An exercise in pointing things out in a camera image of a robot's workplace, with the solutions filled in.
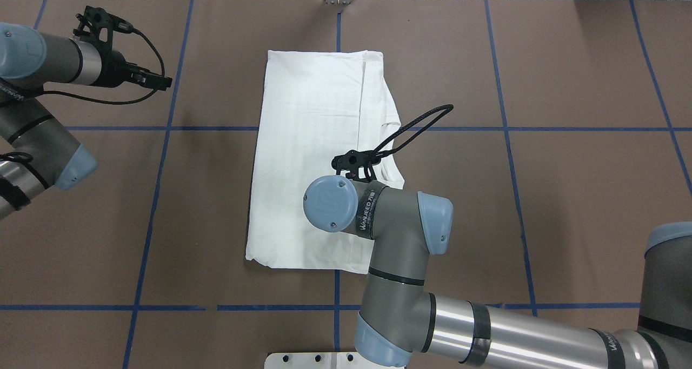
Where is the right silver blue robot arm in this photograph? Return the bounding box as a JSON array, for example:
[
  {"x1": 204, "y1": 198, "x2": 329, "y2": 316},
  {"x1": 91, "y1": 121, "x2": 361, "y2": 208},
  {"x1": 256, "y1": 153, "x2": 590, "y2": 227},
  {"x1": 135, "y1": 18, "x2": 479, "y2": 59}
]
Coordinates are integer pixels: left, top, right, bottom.
[{"x1": 302, "y1": 150, "x2": 690, "y2": 368}]

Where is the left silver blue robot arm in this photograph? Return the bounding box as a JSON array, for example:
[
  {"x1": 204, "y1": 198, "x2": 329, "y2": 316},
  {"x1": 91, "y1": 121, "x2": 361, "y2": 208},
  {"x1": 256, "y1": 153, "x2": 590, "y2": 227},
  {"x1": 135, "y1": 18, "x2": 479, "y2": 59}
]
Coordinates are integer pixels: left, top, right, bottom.
[{"x1": 1, "y1": 5, "x2": 171, "y2": 218}]

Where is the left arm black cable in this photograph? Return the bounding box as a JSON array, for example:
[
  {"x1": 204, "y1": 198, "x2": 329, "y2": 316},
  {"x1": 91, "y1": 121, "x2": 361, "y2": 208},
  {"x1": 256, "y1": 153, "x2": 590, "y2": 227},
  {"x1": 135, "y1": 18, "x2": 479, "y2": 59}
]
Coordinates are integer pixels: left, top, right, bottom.
[{"x1": 32, "y1": 23, "x2": 166, "y2": 106}]

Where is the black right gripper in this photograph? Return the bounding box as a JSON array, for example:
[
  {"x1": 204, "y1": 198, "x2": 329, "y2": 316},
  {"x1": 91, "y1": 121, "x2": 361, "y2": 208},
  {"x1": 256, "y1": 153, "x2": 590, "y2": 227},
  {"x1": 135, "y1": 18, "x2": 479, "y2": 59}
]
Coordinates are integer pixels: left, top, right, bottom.
[{"x1": 331, "y1": 150, "x2": 380, "y2": 183}]

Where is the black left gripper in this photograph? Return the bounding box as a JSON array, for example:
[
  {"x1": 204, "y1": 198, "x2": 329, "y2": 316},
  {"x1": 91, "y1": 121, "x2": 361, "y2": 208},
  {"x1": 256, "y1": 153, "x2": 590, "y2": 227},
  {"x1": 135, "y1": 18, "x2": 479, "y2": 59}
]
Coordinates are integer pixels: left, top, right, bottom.
[{"x1": 72, "y1": 5, "x2": 172, "y2": 91}]

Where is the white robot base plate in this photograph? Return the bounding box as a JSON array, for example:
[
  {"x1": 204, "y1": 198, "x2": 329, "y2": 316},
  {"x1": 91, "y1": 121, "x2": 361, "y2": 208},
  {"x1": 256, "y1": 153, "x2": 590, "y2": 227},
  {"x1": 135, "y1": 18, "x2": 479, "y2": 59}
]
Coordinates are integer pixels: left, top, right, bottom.
[{"x1": 263, "y1": 351, "x2": 387, "y2": 368}]

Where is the white long-sleeve printed shirt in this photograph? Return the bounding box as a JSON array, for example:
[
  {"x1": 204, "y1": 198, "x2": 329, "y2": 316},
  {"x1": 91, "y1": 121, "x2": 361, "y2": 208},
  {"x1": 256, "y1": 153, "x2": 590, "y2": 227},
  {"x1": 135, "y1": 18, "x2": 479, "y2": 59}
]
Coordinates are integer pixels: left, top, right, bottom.
[{"x1": 245, "y1": 50, "x2": 401, "y2": 274}]

